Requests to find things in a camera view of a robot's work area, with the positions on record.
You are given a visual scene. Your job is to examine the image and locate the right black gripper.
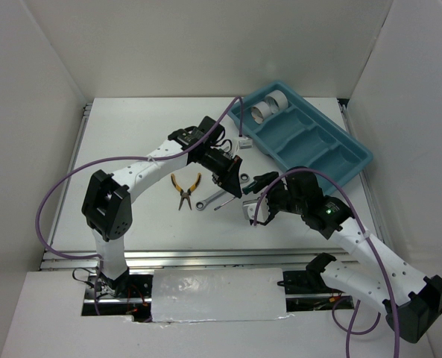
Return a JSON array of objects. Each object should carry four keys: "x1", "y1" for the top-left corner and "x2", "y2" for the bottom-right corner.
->
[{"x1": 252, "y1": 171, "x2": 306, "y2": 225}]

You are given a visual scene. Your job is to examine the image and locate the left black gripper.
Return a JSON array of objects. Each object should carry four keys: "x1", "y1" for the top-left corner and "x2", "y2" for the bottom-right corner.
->
[{"x1": 199, "y1": 145, "x2": 242, "y2": 198}]

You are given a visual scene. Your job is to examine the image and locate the silver ratchet wrench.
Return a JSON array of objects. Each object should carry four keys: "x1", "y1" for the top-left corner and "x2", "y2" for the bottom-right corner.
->
[{"x1": 195, "y1": 173, "x2": 250, "y2": 211}]

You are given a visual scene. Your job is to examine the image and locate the yellow black needle-nose pliers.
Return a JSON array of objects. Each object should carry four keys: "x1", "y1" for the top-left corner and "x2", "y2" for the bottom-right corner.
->
[{"x1": 170, "y1": 172, "x2": 203, "y2": 212}]

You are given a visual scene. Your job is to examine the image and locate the small white tape roll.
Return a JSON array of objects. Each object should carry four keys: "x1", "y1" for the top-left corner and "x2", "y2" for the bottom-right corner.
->
[{"x1": 250, "y1": 101, "x2": 272, "y2": 125}]

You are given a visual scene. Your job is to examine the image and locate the clear packing tape roll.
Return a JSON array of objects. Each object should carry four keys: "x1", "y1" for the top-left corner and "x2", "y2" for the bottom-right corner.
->
[{"x1": 265, "y1": 89, "x2": 288, "y2": 114}]

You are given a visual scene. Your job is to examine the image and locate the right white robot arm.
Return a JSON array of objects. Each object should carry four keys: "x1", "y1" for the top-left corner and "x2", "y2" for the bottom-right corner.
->
[{"x1": 243, "y1": 167, "x2": 442, "y2": 343}]

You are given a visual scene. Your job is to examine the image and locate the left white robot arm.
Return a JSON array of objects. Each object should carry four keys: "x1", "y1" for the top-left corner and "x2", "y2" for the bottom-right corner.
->
[{"x1": 81, "y1": 116, "x2": 242, "y2": 298}]

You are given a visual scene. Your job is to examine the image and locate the teal plastic organizer tray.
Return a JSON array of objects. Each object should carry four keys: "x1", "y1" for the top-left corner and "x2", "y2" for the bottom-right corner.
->
[{"x1": 227, "y1": 81, "x2": 373, "y2": 186}]

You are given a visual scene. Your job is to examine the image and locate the white foil cover plate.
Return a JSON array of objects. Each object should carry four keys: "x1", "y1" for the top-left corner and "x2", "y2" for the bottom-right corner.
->
[{"x1": 151, "y1": 268, "x2": 287, "y2": 323}]

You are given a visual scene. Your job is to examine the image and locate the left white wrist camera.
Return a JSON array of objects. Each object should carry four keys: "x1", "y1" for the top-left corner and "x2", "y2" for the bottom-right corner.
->
[{"x1": 236, "y1": 137, "x2": 253, "y2": 150}]

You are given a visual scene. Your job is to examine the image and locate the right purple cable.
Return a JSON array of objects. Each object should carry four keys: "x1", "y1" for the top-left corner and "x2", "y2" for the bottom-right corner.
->
[{"x1": 253, "y1": 167, "x2": 401, "y2": 358}]

